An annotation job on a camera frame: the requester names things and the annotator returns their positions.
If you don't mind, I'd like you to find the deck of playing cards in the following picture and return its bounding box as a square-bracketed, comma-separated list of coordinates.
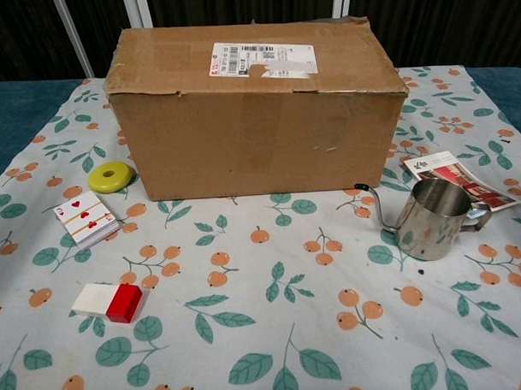
[52, 191, 120, 250]

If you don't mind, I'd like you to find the thin white frame post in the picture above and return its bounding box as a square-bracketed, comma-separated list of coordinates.
[51, 0, 96, 80]

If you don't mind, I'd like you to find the wide white frame post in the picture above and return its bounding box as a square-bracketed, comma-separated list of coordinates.
[330, 0, 353, 21]
[122, 0, 156, 30]

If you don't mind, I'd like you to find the white rectangular block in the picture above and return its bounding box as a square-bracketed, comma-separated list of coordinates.
[69, 281, 120, 318]

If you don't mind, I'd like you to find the brown cardboard box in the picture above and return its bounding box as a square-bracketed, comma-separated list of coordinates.
[101, 13, 414, 204]

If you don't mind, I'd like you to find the stainless steel gooseneck cup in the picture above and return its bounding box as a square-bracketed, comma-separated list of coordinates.
[353, 176, 494, 264]

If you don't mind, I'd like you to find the floral print tablecloth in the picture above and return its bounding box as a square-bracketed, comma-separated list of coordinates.
[0, 61, 521, 390]

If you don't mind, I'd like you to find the yellow-green disc with hole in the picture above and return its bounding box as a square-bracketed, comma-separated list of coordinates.
[86, 161, 138, 195]

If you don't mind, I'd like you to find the red rectangular block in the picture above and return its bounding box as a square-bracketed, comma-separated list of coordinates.
[104, 282, 145, 326]

